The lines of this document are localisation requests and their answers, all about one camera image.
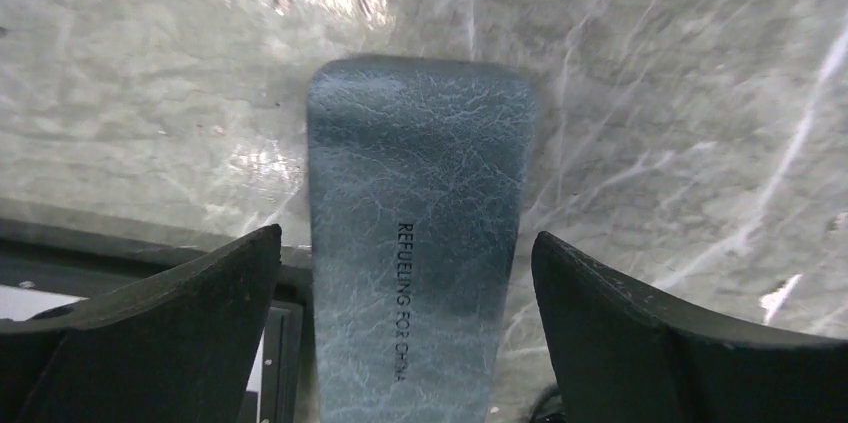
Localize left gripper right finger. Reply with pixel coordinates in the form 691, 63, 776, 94
531, 232, 847, 422

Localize grey blue glasses case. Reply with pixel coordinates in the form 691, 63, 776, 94
306, 55, 536, 423

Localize black white chessboard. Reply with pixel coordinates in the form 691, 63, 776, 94
1, 218, 312, 422

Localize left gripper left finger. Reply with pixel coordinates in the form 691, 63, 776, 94
1, 224, 281, 422

